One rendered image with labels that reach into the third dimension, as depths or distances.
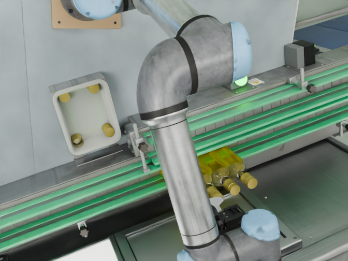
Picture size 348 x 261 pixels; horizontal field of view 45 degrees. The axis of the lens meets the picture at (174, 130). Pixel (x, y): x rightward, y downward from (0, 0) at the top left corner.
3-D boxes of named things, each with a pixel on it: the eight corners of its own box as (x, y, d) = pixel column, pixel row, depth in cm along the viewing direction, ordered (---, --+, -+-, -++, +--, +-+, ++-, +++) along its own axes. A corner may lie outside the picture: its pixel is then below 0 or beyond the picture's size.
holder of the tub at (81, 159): (72, 160, 144) (76, 170, 137) (47, 86, 132) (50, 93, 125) (119, 144, 148) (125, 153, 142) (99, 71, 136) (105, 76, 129)
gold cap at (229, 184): (223, 190, 125) (230, 197, 122) (222, 180, 124) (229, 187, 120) (234, 186, 126) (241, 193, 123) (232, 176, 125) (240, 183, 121)
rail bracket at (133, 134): (135, 162, 138) (147, 180, 127) (123, 117, 130) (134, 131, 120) (143, 160, 139) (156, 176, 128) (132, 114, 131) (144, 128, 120)
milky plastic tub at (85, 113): (68, 147, 141) (72, 158, 134) (47, 86, 131) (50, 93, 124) (116, 131, 146) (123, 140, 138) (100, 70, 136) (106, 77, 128)
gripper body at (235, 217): (237, 223, 114) (261, 250, 104) (209, 235, 112) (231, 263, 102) (235, 201, 111) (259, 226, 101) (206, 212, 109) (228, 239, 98)
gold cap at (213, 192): (205, 197, 124) (212, 204, 120) (205, 187, 122) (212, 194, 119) (216, 194, 125) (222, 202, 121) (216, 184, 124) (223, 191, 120)
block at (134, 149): (128, 149, 143) (133, 158, 137) (121, 125, 139) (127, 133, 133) (138, 146, 144) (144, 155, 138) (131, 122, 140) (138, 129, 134)
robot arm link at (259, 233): (237, 241, 81) (243, 282, 85) (286, 220, 83) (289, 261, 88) (219, 219, 87) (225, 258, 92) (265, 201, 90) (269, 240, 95)
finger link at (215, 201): (214, 192, 119) (230, 213, 112) (196, 199, 118) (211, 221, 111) (214, 184, 118) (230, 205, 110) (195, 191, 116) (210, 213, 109)
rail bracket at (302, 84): (284, 84, 150) (308, 94, 138) (283, 64, 146) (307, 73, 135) (293, 81, 151) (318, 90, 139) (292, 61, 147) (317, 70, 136)
